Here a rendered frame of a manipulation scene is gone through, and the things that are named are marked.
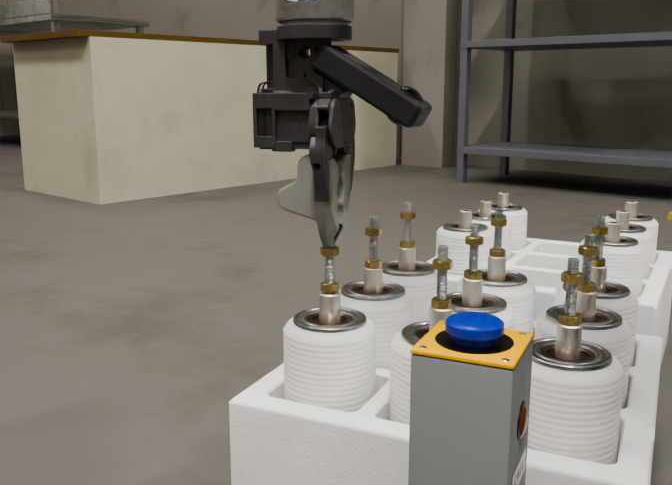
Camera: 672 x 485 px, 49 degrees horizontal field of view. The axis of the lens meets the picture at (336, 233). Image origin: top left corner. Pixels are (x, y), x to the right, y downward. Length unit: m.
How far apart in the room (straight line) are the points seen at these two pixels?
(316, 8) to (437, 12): 3.81
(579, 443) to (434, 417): 0.20
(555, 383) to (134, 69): 2.81
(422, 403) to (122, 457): 0.62
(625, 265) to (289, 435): 0.63
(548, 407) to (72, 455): 0.66
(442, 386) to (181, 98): 2.99
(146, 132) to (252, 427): 2.64
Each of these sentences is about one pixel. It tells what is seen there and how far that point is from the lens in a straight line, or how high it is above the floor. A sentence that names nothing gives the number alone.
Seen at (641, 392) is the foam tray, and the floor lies 0.18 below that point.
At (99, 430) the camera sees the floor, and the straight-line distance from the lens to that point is 1.15.
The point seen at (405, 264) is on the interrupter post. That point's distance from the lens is 0.96.
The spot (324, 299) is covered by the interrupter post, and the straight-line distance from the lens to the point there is 0.74.
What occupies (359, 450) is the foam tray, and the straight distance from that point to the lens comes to 0.71.
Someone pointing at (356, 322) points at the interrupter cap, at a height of 0.25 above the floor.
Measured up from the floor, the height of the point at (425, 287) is 0.24.
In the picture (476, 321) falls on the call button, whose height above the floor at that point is 0.33.
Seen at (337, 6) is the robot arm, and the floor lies 0.56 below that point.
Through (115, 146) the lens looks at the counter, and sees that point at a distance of 3.23.
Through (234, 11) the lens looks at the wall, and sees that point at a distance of 6.05.
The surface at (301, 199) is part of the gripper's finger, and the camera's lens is 0.72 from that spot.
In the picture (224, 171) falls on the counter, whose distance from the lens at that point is 3.59.
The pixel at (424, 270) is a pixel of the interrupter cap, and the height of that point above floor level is 0.25.
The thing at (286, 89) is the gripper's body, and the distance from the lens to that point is 0.72.
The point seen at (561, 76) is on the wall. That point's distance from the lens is 4.36.
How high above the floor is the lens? 0.49
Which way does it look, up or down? 11 degrees down
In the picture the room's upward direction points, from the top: straight up
